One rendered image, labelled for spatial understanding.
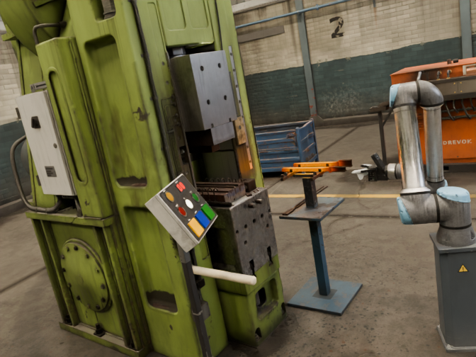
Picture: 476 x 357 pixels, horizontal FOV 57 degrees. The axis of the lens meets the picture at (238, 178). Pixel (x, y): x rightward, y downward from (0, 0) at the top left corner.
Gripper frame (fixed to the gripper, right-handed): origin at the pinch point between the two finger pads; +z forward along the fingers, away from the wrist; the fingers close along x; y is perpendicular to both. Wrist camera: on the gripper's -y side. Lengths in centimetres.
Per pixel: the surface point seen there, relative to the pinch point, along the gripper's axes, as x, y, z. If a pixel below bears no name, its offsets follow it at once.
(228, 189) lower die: -59, -5, 53
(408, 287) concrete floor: 28, 94, -16
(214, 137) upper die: -65, -37, 51
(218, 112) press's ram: -57, -50, 51
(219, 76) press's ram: -51, -69, 51
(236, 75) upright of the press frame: -15, -67, 65
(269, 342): -61, 93, 42
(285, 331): -48, 94, 39
